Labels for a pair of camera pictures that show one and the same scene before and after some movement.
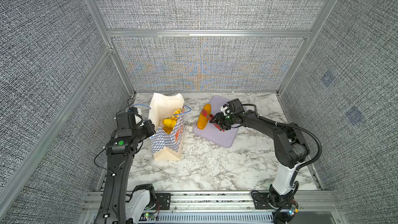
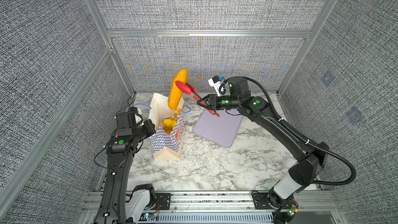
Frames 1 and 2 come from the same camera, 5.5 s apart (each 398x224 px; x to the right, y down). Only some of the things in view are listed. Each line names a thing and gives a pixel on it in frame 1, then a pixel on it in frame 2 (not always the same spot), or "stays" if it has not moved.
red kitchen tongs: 210,116 -> 188,89
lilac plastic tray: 213,132 stays
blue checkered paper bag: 166,147 stays
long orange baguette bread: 202,121 -> 175,93
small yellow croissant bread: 178,111 stays
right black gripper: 218,120 -> 214,101
